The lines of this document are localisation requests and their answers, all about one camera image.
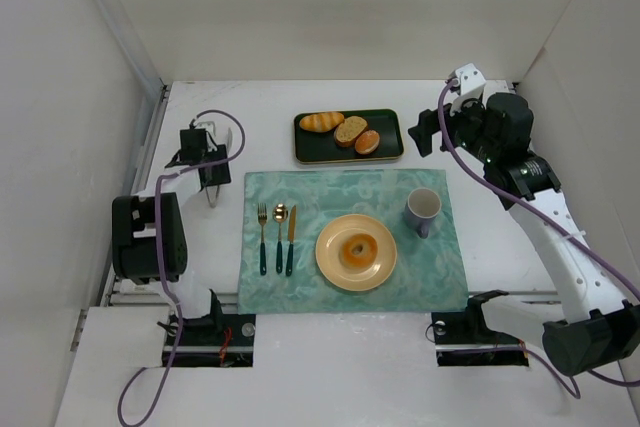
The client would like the brown bread slice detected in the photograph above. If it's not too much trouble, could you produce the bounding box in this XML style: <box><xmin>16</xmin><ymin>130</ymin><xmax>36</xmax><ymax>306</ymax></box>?
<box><xmin>334</xmin><ymin>116</ymin><xmax>368</xmax><ymax>148</ymax></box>

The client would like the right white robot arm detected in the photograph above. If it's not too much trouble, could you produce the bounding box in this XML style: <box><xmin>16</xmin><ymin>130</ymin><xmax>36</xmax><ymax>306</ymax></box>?
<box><xmin>409</xmin><ymin>93</ymin><xmax>639</xmax><ymax>377</ymax></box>

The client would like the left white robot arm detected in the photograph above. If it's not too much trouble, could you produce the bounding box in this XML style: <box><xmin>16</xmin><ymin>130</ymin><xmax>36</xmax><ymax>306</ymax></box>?
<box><xmin>112</xmin><ymin>122</ymin><xmax>232</xmax><ymax>334</ymax></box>

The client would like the cream filled sesame bun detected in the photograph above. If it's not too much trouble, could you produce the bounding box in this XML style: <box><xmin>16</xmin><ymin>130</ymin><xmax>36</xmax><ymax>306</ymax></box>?
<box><xmin>354</xmin><ymin>130</ymin><xmax>380</xmax><ymax>155</ymax></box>

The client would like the gold fork green handle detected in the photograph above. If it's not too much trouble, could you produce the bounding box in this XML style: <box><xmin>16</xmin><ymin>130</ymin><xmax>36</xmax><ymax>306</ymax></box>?
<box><xmin>257</xmin><ymin>203</ymin><xmax>267</xmax><ymax>276</ymax></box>

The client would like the striped long bread roll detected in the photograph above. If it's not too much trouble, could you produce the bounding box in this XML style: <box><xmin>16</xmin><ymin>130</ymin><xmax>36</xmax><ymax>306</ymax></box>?
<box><xmin>298</xmin><ymin>111</ymin><xmax>345</xmax><ymax>133</ymax></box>

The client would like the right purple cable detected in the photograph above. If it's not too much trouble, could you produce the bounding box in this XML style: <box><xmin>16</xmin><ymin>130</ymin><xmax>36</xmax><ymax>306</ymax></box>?
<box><xmin>436</xmin><ymin>75</ymin><xmax>640</xmax><ymax>400</ymax></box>

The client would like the gold spoon green handle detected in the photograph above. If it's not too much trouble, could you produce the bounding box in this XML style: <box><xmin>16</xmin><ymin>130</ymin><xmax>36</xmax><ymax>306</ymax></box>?
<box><xmin>272</xmin><ymin>203</ymin><xmax>288</xmax><ymax>274</ymax></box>

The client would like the teal patterned placemat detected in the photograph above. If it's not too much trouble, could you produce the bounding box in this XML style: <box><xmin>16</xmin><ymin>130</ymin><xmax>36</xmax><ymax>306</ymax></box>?
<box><xmin>238</xmin><ymin>169</ymin><xmax>469</xmax><ymax>314</ymax></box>

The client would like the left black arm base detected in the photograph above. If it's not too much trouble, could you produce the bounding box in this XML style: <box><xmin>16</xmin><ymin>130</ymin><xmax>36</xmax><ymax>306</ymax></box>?
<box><xmin>172</xmin><ymin>292</ymin><xmax>256</xmax><ymax>368</ymax></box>

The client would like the beige round plate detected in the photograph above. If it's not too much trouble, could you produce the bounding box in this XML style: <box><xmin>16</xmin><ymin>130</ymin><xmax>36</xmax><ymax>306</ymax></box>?
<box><xmin>315</xmin><ymin>214</ymin><xmax>398</xmax><ymax>292</ymax></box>

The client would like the orange bagel ring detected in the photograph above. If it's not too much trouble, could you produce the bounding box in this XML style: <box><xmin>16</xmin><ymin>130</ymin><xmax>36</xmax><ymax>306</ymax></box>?
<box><xmin>339</xmin><ymin>233</ymin><xmax>379</xmax><ymax>269</ymax></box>

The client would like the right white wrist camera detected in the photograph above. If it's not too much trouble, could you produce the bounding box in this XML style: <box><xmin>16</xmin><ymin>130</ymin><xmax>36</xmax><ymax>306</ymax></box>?
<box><xmin>447</xmin><ymin>63</ymin><xmax>486</xmax><ymax>112</ymax></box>

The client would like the dark green serving tray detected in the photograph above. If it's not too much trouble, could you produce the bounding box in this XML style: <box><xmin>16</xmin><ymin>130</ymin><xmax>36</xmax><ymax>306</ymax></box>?
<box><xmin>293</xmin><ymin>109</ymin><xmax>404</xmax><ymax>165</ymax></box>

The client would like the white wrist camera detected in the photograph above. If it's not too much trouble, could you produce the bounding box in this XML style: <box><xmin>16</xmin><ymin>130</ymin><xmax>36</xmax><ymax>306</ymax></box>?
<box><xmin>447</xmin><ymin>63</ymin><xmax>486</xmax><ymax>112</ymax></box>
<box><xmin>189</xmin><ymin>119</ymin><xmax>216</xmax><ymax>133</ymax></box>

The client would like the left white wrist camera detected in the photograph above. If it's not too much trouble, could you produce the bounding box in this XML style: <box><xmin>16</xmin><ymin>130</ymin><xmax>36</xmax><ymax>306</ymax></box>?
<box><xmin>189</xmin><ymin>119</ymin><xmax>216</xmax><ymax>133</ymax></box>

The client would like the gold knife green handle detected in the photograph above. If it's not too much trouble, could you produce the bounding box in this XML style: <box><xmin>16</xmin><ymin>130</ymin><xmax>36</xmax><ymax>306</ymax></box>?
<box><xmin>285</xmin><ymin>205</ymin><xmax>297</xmax><ymax>277</ymax></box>

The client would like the purple ceramic mug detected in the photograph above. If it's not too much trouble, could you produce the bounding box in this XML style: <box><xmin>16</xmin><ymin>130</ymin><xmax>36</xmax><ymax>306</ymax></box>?
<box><xmin>403</xmin><ymin>188</ymin><xmax>442</xmax><ymax>239</ymax></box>

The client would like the aluminium frame rail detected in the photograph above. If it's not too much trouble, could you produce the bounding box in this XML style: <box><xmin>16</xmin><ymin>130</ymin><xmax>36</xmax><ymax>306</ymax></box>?
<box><xmin>70</xmin><ymin>84</ymin><xmax>171</xmax><ymax>353</ymax></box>

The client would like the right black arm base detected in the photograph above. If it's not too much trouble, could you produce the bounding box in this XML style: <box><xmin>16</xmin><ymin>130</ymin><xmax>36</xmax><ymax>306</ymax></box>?
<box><xmin>425</xmin><ymin>290</ymin><xmax>529</xmax><ymax>367</ymax></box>

